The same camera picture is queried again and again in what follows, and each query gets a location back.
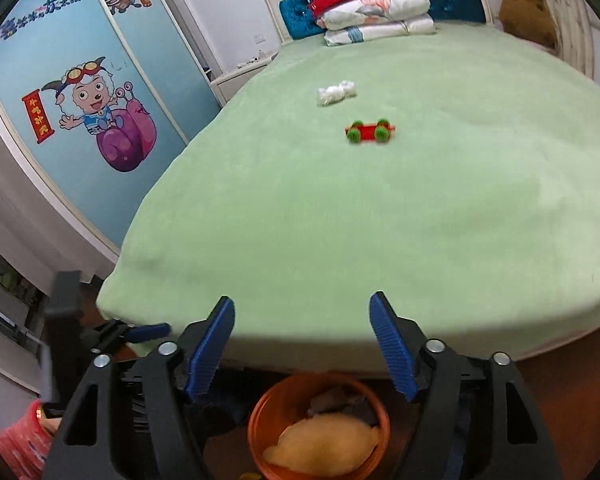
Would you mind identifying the red toy car green wheels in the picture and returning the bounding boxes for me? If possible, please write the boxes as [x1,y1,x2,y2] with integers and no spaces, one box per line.
[344,118,398,146]

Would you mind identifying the teal padded headboard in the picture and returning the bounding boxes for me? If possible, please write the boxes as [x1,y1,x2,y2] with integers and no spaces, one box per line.
[261,0,496,46]

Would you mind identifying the light green blanket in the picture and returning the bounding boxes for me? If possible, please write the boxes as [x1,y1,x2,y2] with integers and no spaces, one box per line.
[96,20,600,376]

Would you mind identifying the blue cartoon wardrobe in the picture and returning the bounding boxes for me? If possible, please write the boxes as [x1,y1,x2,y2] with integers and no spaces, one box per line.
[0,0,223,253]

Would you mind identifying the tan teddy bear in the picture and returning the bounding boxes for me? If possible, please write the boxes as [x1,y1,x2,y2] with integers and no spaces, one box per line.
[262,412,383,477]

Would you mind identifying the brown plush toy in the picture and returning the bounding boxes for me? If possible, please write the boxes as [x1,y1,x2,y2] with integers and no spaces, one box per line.
[498,0,558,51]

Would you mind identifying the orange plastic bin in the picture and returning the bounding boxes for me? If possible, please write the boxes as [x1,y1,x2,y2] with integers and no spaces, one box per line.
[247,372,392,480]

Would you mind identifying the white floral folded quilt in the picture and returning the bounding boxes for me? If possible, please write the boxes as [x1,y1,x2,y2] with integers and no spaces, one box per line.
[324,14,438,47]
[322,0,431,31]

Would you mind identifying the white crumpled tissue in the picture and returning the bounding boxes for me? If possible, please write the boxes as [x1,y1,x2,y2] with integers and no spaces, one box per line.
[316,80,357,108]

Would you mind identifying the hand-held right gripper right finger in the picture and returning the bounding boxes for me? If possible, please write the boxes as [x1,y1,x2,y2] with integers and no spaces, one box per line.
[369,291,563,480]

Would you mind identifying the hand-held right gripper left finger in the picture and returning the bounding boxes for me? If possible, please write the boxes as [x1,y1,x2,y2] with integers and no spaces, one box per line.
[42,296,236,480]

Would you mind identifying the white nightstand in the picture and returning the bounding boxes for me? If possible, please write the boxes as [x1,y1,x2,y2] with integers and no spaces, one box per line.
[210,52,281,106]

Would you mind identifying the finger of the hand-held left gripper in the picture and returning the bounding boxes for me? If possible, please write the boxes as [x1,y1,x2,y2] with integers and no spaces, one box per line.
[82,319,172,357]

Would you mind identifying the white slatted rack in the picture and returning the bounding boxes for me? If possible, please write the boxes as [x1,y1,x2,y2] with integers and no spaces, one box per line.
[530,0,598,78]

